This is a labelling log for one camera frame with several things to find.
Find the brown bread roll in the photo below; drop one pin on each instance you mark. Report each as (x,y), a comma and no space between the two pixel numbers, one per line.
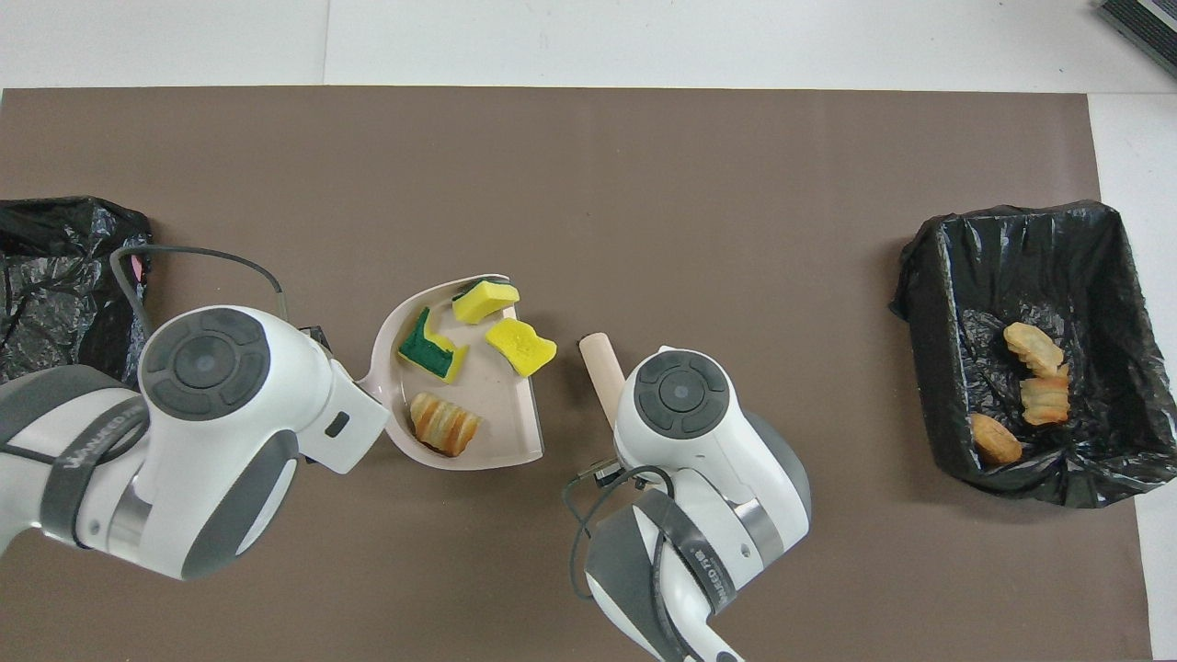
(996,439)

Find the pale yellow bread piece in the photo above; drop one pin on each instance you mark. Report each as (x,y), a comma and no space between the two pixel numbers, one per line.
(1032,348)

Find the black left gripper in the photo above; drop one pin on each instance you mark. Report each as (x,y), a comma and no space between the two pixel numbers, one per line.
(316,336)

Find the brown table mat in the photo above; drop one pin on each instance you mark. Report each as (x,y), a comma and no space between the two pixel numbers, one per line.
(644,184)

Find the striped croissant bread piece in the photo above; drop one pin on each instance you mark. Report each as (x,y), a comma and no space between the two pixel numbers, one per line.
(1045,401)

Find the bin with black bag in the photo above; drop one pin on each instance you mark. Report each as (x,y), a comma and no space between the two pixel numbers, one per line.
(55,276)
(1039,267)

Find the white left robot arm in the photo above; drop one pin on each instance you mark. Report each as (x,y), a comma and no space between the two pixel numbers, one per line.
(202,441)

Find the pale bread chunk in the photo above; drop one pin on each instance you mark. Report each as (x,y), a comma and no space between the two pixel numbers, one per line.
(446,424)

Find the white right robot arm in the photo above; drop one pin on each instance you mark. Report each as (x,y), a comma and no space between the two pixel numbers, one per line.
(699,478)

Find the dark grey slatted object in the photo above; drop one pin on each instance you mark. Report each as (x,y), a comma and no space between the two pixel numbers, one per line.
(1145,28)

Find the beige plastic dustpan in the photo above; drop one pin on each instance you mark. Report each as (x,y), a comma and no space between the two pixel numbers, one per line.
(501,414)

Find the beige hand brush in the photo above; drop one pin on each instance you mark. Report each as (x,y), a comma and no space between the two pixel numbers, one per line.
(599,363)

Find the yellow sponge piece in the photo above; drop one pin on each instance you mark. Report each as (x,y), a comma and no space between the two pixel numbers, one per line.
(429,348)
(520,348)
(485,302)

